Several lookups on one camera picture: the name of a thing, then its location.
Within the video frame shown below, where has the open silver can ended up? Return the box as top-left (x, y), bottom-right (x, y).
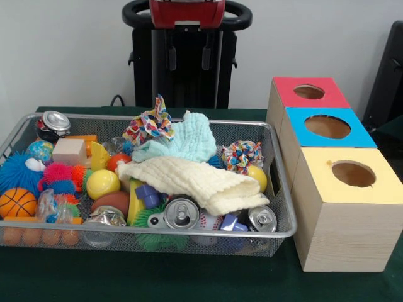
top-left (164, 198), bottom-right (201, 231)

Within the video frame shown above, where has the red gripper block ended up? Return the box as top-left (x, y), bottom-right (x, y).
top-left (150, 0), bottom-right (226, 72)

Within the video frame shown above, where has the wooden box with three holes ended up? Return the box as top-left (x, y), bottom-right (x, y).
top-left (266, 77), bottom-right (403, 272)

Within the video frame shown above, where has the silver crushed can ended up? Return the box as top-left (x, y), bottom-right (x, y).
top-left (247, 205), bottom-right (278, 233)

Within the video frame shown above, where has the colourful knotted rope ball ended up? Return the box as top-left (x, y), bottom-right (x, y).
top-left (222, 140), bottom-right (264, 176)

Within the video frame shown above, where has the shallow clear mesh bin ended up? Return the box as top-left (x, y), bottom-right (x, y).
top-left (0, 113), bottom-right (298, 257)

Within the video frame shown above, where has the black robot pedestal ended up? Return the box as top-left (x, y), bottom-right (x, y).
top-left (122, 0), bottom-right (253, 109)

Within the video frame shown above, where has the plain yellow ball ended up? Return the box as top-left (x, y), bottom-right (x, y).
top-left (86, 169), bottom-right (122, 201)

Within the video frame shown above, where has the mint green knitted cloth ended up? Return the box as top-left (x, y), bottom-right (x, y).
top-left (131, 111), bottom-right (218, 164)

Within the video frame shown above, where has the blue spiky ball with eyes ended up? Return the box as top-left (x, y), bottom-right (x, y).
top-left (0, 153), bottom-right (45, 196)

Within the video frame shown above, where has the silver topped dark can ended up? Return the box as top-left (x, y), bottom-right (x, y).
top-left (36, 111), bottom-right (72, 143)

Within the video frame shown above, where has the yellow smiley ball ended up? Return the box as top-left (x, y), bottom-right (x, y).
top-left (246, 165), bottom-right (268, 193)

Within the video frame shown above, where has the orange toy basketball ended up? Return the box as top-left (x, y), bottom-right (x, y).
top-left (0, 187), bottom-right (38, 219)

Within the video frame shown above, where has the dark green table cloth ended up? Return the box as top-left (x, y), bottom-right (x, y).
top-left (0, 106), bottom-right (403, 302)

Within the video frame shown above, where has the cream knitted cloth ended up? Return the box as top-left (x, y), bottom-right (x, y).
top-left (116, 155), bottom-right (270, 217)

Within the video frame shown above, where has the colourful braided rope toy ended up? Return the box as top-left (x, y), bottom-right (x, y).
top-left (122, 94), bottom-right (174, 147)

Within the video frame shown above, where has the pale wooden cube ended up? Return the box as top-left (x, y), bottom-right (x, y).
top-left (52, 138), bottom-right (87, 166)

